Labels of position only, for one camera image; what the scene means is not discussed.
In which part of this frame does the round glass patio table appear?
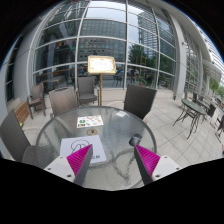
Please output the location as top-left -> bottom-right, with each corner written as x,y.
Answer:
36,106 -> 157,190

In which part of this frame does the small white paper slip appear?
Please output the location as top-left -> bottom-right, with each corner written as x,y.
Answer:
116,111 -> 127,117

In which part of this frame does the wicker chair far left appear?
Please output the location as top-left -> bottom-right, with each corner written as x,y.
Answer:
49,86 -> 78,117

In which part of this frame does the white mouse pad sheet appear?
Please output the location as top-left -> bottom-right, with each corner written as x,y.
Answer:
60,135 -> 106,163

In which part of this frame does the brass table centre cap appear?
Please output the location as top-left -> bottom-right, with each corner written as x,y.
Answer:
86,129 -> 98,136

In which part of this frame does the dark chair right background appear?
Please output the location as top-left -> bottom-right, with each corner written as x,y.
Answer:
205,104 -> 216,118

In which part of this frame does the gold menu stand sign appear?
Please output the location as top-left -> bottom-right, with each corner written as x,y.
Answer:
87,55 -> 118,107

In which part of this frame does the wicker chair far right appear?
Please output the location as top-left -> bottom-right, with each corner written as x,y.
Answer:
124,84 -> 157,119

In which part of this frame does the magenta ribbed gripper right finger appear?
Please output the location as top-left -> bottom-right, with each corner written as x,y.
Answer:
134,145 -> 160,185

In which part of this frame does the wicker chair near left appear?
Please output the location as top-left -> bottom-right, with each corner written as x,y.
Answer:
0,110 -> 41,167

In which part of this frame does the colourful printed card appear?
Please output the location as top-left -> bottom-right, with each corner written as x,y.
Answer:
77,115 -> 103,128

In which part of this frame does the wicker chair behind centre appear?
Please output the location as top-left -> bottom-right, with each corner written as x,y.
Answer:
78,76 -> 99,104

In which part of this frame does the green metal table right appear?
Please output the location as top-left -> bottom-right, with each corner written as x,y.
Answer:
174,98 -> 206,136

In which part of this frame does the wicker armchair back left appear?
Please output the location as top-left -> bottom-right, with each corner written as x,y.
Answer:
27,83 -> 46,117

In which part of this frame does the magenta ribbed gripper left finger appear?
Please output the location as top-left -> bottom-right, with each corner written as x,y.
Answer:
66,145 -> 93,186

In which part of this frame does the wicker chair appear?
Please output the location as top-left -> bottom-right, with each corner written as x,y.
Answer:
78,76 -> 99,104
0,110 -> 41,167
124,84 -> 157,119
49,86 -> 78,117

